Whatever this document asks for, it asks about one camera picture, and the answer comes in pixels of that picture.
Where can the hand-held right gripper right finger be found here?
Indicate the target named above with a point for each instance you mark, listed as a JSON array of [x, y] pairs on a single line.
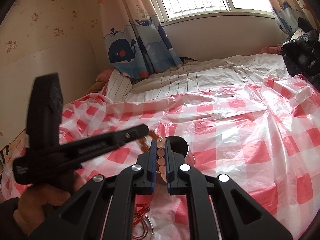
[[168, 172]]

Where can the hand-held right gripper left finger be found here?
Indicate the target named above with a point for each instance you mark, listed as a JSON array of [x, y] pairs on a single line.
[[152, 172]]

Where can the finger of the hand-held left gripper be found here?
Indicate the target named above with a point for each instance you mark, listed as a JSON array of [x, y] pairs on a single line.
[[130, 135]]

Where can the round silver metal tin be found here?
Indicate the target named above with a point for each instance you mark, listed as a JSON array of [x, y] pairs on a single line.
[[181, 146]]

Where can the person's left forearm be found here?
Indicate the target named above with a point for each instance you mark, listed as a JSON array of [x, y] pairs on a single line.
[[7, 220]]

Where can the person's left hand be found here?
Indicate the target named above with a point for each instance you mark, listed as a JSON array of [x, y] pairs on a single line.
[[42, 205]]

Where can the striped printed cloth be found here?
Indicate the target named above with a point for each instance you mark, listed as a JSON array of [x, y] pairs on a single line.
[[10, 152]]

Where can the white striped pillow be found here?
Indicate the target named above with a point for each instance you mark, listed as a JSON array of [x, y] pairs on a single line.
[[117, 85]]

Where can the pink cloth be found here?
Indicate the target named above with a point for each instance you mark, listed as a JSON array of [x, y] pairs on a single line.
[[270, 50], [100, 80]]

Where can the red white checked plastic sheet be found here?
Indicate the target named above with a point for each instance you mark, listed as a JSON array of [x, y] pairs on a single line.
[[225, 130]]

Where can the white striped bed sheet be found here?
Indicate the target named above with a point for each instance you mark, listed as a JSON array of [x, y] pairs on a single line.
[[200, 77]]

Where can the blue whale print curtain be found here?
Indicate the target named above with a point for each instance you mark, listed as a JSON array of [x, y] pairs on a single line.
[[140, 42]]

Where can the dark cloth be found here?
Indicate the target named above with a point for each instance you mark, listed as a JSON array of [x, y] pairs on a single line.
[[188, 60]]

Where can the black plastic bag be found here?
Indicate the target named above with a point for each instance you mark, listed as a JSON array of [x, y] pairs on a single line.
[[302, 55]]

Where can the beige tree print curtain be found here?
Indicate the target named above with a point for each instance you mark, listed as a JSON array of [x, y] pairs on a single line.
[[285, 10]]

